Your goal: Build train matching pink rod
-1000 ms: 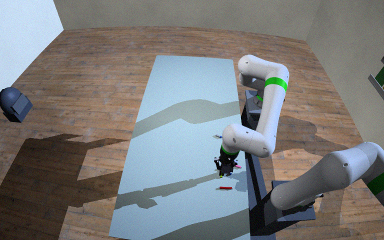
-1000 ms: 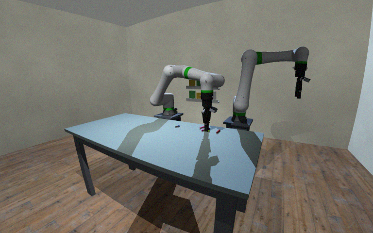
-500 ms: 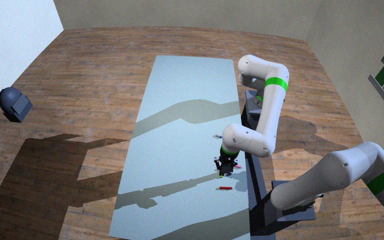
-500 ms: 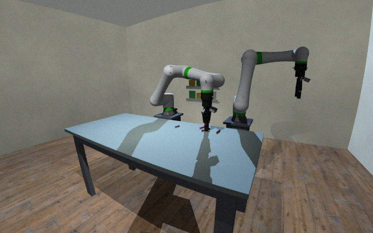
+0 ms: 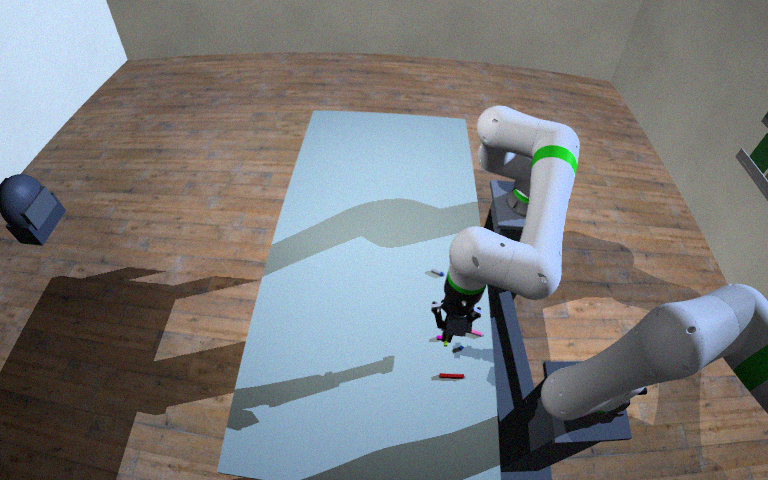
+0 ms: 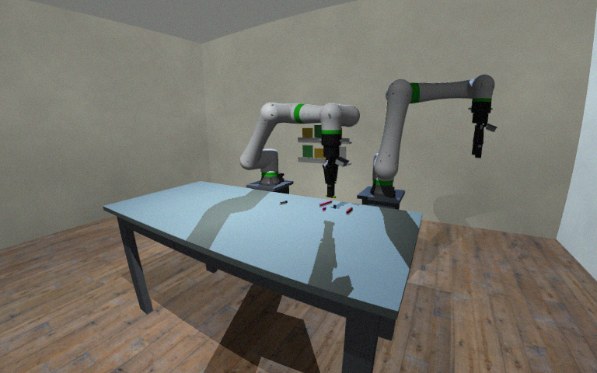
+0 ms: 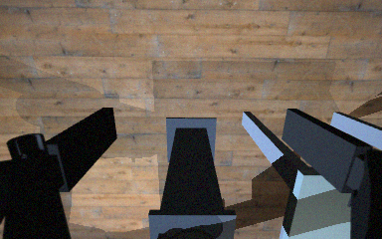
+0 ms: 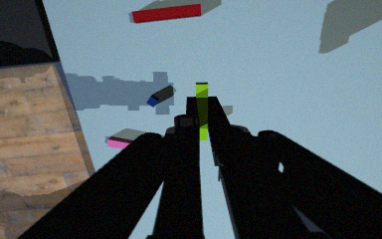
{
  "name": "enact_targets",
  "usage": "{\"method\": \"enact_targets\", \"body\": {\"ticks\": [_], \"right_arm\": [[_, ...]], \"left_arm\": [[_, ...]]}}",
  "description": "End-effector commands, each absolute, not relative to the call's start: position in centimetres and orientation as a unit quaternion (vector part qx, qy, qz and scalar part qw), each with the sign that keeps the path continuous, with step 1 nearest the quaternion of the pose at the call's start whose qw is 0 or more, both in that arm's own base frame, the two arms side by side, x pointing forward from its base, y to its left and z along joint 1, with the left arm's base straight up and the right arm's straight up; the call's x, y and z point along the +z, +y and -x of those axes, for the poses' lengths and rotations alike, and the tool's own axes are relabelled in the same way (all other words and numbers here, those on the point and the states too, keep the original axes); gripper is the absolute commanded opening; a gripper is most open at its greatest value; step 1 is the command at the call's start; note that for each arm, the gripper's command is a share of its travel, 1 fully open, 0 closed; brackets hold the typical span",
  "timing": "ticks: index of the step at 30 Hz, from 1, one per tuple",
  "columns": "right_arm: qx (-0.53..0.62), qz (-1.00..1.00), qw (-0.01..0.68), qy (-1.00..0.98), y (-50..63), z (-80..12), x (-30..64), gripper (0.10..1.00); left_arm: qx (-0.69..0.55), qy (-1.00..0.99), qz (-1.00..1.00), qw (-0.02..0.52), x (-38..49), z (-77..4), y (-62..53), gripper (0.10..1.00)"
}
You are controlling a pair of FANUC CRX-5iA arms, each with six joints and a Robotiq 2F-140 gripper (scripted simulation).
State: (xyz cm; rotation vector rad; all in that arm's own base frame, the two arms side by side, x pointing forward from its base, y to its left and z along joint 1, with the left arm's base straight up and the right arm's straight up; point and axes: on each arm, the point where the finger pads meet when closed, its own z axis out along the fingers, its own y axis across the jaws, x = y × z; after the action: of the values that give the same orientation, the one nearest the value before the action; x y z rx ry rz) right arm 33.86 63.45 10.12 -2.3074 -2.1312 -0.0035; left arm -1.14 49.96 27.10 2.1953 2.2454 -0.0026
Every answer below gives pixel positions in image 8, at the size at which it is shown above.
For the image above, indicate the red rod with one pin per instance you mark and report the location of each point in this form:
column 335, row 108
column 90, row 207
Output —
column 167, row 13

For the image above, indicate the pink rod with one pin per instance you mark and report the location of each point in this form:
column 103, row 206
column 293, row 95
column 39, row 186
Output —
column 118, row 142

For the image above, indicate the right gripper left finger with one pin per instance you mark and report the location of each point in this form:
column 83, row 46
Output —
column 110, row 203

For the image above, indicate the small blue block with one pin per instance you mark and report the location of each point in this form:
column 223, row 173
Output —
column 152, row 100

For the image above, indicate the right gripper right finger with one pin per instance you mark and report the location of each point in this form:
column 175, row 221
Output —
column 263, row 204

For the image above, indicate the lime green rod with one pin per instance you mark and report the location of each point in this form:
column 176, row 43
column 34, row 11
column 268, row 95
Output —
column 202, row 106

